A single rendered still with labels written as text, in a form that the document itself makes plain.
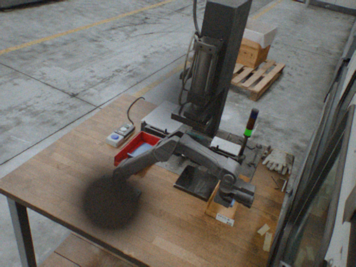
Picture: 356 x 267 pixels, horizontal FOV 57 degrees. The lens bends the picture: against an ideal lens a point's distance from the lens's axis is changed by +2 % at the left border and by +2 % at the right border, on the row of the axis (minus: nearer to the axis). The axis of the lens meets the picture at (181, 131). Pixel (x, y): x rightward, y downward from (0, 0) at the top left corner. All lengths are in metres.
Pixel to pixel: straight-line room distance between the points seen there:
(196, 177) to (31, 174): 0.74
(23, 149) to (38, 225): 0.86
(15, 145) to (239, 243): 2.34
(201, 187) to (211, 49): 0.61
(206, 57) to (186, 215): 0.67
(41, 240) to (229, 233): 1.44
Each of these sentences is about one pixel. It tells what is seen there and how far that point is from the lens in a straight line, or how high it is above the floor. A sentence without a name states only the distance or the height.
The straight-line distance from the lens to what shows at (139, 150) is 1.67.
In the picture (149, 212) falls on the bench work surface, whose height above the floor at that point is 0.90.
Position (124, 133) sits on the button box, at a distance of 1.74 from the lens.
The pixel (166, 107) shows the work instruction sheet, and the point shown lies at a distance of 2.05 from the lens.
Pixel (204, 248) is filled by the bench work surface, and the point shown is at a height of 0.90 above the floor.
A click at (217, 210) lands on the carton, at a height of 0.91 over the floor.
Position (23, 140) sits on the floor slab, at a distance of 3.28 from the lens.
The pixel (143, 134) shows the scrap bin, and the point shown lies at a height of 0.94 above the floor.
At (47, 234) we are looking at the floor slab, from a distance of 2.49.
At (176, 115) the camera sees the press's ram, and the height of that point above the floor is 1.14.
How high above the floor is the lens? 1.97
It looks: 35 degrees down
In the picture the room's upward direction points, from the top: 10 degrees clockwise
